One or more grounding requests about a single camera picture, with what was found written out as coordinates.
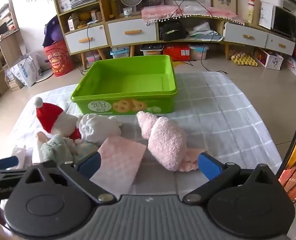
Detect clear storage box blue lid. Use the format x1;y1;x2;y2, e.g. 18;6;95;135
110;46;131;59

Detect clear storage box pastel contents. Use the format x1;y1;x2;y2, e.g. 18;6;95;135
189;44;210;61

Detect red cardboard box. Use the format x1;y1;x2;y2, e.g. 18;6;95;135
162;44;191;62

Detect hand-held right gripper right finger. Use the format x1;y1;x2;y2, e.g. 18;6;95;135
183;152;278;204

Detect black microwave oven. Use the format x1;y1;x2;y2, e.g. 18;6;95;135
271;5;296;42

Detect clear storage box black lid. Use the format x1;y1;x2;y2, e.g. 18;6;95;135
140;44;164;57

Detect wooden desk shelf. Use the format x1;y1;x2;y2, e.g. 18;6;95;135
0;0;26;103

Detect red bag with print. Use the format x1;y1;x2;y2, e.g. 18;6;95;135
43;40;73;77

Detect pink fuzzy sock roll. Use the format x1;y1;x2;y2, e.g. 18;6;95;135
137;110;208;172

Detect wooden cabinet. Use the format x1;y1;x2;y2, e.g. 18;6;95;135
53;0;296;70

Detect green fuzzy sock roll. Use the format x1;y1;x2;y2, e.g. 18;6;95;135
40;134;75;162

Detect grey white checked blanket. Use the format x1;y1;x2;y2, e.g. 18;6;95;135
9;71;283;198

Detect red santa hat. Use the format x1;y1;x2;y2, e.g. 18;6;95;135
34;97;82;140

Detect white drawer wooden handle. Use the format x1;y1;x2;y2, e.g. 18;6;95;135
64;25;109;55
265;33;296;56
223;22;268;48
107;18;157;47

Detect black cable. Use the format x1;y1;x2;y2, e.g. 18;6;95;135
199;44;228;75

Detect pink square towel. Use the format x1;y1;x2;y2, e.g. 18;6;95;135
90;136;148;192

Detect pile of papers and cloth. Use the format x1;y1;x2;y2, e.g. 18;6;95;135
187;21;224;42

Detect white toy box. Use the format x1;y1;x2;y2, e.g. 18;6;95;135
253;47;285;71

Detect white carton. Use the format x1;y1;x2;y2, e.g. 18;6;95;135
57;0;76;13

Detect yellow toy excavator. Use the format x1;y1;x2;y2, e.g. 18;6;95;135
110;0;118;19

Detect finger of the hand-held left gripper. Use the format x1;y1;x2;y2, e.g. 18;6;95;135
0;156;26;179

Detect yellow egg tray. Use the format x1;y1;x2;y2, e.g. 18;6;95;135
231;51;260;68

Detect purple bag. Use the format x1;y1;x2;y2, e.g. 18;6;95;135
42;15;65;47

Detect pink cloth with pompom trim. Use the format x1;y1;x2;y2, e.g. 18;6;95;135
141;4;246;26

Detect white paper bag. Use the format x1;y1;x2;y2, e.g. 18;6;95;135
10;54;43;88

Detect green plastic box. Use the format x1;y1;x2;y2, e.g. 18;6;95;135
71;54;177;115

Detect small cardboard box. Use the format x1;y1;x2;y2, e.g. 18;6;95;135
67;14;80;31

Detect white cloth bundle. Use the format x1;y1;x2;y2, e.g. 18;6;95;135
78;113;123;146

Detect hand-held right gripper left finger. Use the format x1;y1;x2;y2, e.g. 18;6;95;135
18;151;117;205

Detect black bag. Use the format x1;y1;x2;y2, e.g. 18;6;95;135
159;20;189;42

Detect small clear storage box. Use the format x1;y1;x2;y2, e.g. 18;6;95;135
86;54;101;66

